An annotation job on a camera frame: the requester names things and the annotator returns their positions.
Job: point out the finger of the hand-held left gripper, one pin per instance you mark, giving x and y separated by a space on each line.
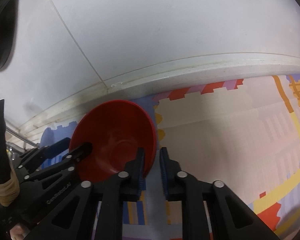
81 150
56 147

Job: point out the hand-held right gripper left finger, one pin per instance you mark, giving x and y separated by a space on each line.
140 172

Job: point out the red bowl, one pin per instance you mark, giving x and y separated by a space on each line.
107 130

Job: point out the steel rail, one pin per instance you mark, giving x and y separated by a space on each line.
22 137

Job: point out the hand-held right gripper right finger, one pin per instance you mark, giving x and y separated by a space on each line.
163 173

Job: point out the colourful patterned mat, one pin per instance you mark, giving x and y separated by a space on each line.
227 130

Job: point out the person's left hand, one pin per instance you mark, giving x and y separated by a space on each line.
17 232

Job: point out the dark object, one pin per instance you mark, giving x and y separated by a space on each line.
2 25

